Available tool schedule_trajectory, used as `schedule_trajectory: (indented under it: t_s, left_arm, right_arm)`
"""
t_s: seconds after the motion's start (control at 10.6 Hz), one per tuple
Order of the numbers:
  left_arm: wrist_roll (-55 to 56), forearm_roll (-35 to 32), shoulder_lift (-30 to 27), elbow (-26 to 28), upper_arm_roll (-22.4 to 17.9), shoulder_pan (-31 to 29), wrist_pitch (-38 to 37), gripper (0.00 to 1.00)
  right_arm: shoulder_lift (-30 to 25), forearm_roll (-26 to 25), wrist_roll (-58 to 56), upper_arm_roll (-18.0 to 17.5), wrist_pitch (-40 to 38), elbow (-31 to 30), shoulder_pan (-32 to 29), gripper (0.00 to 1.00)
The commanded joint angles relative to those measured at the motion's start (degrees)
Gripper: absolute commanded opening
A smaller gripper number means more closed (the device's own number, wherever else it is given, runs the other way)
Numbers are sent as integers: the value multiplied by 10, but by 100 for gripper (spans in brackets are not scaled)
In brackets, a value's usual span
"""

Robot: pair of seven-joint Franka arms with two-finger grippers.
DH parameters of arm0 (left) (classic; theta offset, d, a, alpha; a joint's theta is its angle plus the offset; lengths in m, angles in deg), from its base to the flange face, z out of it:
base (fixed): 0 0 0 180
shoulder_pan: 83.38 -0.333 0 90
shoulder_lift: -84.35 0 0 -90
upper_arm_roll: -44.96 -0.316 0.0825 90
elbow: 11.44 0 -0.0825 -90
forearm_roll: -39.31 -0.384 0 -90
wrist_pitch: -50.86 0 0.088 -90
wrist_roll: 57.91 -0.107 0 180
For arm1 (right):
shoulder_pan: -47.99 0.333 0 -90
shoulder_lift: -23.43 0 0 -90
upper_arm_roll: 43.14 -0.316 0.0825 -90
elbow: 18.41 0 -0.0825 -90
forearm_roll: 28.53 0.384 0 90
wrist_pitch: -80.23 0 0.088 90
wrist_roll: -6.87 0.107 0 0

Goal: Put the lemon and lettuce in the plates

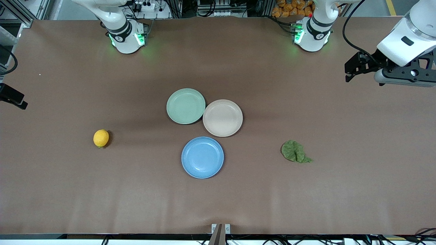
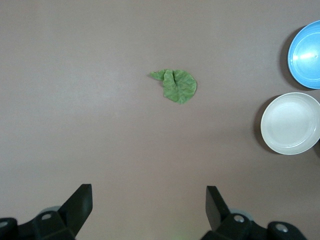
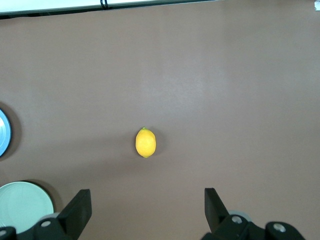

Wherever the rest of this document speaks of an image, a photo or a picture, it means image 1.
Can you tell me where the pile of orange fruits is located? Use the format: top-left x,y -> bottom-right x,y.
271,0 -> 314,18

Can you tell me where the aluminium frame profile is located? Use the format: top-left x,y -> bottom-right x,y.
0,0 -> 34,28

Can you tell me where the long white power strip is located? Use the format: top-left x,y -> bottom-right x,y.
198,10 -> 247,17

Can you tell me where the blue plate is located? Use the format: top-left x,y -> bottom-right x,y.
181,136 -> 224,179

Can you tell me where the yellow lemon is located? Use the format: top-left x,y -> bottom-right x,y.
93,129 -> 110,148

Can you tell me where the green plate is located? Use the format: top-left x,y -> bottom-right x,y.
167,88 -> 206,125

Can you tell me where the green lettuce leaf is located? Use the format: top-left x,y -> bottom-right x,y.
281,140 -> 313,163

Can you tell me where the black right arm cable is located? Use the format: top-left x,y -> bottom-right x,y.
0,44 -> 18,76

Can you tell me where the metal bracket with screws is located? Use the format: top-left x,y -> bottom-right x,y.
211,224 -> 231,245

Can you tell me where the beige plate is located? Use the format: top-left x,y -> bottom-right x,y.
203,99 -> 243,137

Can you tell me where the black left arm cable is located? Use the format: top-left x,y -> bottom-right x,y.
342,0 -> 380,67

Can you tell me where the white power strip with plugs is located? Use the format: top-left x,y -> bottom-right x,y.
131,0 -> 160,12

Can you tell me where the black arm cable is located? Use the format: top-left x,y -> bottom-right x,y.
342,0 -> 380,67
0,44 -> 18,76

